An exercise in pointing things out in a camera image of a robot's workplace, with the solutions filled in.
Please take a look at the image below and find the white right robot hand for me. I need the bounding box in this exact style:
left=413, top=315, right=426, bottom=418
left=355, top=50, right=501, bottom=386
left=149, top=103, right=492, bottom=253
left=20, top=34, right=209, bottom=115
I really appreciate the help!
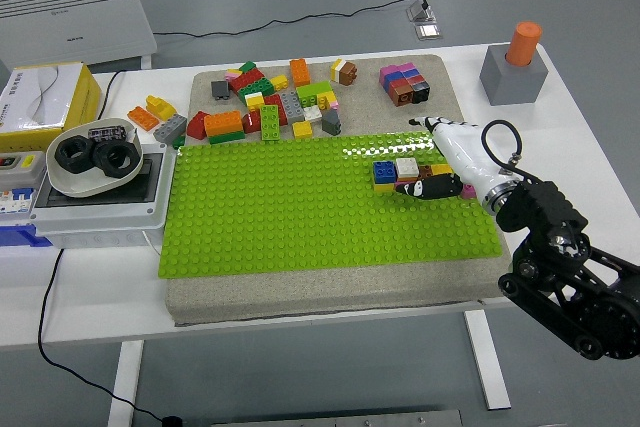
left=393, top=115, right=504, bottom=202

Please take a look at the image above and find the white square brick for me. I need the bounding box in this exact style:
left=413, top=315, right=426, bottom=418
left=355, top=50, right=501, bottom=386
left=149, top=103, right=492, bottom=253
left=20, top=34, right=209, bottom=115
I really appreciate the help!
left=395, top=157, right=420, bottom=179

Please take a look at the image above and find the green studded baseplate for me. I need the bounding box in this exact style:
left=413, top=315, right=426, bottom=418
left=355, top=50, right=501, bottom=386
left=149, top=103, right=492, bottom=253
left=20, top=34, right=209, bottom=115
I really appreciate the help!
left=157, top=129, right=504, bottom=280

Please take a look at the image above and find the grey block holder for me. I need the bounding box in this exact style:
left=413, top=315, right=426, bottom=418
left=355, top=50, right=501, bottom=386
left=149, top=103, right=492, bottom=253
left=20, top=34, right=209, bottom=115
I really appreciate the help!
left=479, top=44, right=549, bottom=107

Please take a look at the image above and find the blue square brick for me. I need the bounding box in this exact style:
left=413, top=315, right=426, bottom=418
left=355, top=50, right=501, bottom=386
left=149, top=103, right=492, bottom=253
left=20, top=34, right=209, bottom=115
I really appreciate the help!
left=373, top=160, right=398, bottom=184

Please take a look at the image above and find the orange cylinder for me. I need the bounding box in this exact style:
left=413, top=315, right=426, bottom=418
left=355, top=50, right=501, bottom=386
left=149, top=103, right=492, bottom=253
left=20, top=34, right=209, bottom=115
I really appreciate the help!
left=504, top=21, right=543, bottom=68

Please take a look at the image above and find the dark grey slope brick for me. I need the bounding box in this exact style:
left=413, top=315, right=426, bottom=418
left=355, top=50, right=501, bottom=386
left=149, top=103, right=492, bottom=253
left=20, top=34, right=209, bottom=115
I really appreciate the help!
left=321, top=109, right=343, bottom=136

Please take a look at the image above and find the open metal floor socket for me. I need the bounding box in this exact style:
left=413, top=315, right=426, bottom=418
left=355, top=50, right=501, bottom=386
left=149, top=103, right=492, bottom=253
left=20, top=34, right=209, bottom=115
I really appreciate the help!
left=407, top=0, right=439, bottom=24

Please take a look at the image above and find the light grey brick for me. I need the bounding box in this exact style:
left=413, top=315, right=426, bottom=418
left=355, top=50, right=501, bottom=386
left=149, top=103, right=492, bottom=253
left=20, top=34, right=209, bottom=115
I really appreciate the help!
left=153, top=115, right=189, bottom=144
left=279, top=90, right=305, bottom=123

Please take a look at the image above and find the tall orange brick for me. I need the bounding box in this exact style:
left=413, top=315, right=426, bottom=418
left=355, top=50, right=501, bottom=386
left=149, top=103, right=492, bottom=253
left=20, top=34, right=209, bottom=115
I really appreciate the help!
left=289, top=58, right=312, bottom=88

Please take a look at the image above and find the grey-brown foam mat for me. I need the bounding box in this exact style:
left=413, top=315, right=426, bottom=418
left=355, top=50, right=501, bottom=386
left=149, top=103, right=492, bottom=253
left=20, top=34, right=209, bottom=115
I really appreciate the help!
left=164, top=54, right=517, bottom=326

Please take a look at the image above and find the long lime green brick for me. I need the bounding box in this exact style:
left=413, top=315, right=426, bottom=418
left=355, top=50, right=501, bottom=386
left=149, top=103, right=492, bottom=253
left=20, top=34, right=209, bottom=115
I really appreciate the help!
left=259, top=104, right=282, bottom=142

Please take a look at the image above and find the white table leg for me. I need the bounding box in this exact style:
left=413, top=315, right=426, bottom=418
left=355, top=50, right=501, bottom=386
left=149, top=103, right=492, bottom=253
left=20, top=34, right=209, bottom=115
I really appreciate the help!
left=463, top=309, right=512, bottom=412
left=107, top=339, right=146, bottom=427

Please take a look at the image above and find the dark green brick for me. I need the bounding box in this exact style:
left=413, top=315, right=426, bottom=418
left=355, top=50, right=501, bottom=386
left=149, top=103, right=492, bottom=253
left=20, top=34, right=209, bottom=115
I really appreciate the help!
left=237, top=80, right=275, bottom=102

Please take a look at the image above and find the large red brick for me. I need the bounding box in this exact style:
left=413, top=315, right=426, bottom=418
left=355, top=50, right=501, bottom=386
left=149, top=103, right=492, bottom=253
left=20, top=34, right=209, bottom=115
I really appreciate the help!
left=229, top=68, right=266, bottom=94

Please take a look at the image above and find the green flat brick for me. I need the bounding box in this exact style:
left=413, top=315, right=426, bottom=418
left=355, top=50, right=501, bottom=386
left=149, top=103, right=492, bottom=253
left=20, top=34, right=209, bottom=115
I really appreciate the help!
left=207, top=130, right=247, bottom=145

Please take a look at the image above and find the large orange brick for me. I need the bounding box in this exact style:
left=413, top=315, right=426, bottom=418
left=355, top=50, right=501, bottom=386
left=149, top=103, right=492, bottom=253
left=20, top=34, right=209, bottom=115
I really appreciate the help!
left=203, top=110, right=245, bottom=138

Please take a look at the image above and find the red slope brick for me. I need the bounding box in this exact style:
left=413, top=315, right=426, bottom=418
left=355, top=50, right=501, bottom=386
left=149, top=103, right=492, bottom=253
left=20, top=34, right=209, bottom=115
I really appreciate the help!
left=186, top=110, right=210, bottom=141

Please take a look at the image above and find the yellow slope brick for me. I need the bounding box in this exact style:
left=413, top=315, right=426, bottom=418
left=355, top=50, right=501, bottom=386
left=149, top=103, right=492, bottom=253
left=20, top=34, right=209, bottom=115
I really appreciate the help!
left=145, top=95, right=178, bottom=122

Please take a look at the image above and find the flat orange brick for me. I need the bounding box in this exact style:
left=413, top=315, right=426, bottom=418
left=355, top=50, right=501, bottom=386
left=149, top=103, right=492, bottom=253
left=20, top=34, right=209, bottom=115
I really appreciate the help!
left=127, top=106, right=160, bottom=132

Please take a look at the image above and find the large black nut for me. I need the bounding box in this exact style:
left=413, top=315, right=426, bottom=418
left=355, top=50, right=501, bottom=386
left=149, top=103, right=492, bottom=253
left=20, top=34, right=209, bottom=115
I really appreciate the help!
left=92, top=140, right=141, bottom=179
left=54, top=134, right=97, bottom=176

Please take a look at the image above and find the black terminal block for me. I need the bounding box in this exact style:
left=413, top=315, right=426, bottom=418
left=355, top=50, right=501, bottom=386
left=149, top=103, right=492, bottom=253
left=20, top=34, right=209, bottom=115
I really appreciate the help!
left=88, top=125, right=126, bottom=143

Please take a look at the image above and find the white bowl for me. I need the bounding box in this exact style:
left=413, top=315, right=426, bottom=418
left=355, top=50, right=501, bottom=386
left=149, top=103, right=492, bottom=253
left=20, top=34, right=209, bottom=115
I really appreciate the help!
left=45, top=119, right=145, bottom=199

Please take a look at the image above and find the white panel heater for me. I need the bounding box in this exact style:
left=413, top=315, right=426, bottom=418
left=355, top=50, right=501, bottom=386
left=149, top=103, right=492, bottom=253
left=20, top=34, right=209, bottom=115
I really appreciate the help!
left=0, top=0, right=159, bottom=70

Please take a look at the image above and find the yellow and white tissue box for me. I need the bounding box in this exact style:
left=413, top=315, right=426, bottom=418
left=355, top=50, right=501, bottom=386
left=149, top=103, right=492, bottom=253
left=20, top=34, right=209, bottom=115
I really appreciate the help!
left=0, top=62, right=104, bottom=152

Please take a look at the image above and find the white circuit breaker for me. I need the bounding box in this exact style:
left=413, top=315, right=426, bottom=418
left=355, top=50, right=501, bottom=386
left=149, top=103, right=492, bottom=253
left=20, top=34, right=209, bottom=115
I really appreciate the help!
left=0, top=185, right=39, bottom=219

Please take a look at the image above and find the black heater power cable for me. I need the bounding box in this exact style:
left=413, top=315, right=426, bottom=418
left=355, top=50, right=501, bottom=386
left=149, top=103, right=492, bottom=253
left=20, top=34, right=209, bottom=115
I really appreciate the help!
left=152, top=0, right=427, bottom=41

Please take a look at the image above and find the thin white wire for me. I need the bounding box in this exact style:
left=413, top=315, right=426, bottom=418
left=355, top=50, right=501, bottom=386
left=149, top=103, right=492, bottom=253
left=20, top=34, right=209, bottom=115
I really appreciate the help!
left=140, top=230, right=164, bottom=257

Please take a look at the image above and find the grey electrical enclosure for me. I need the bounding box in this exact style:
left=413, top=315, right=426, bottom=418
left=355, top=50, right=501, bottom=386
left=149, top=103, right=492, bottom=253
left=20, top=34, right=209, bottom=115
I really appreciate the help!
left=29, top=143, right=179, bottom=250

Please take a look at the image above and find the grey push-button switch box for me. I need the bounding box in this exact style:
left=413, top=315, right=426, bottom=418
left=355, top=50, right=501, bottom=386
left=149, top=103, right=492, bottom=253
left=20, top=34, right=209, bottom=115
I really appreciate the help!
left=0, top=150, right=48, bottom=189

